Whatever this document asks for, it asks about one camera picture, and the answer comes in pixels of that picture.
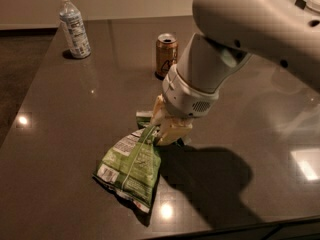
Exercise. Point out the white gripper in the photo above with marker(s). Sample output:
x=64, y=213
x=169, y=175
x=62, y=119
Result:
x=185, y=99

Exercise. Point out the gold soda can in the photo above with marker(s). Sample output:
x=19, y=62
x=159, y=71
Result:
x=166, y=53

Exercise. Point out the clear plastic water bottle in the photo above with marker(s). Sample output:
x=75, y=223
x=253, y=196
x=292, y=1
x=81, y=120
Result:
x=74, y=30

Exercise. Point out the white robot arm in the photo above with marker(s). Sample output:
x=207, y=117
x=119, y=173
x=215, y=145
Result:
x=230, y=31

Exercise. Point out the green jalapeno chip bag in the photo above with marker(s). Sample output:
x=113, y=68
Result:
x=130, y=168

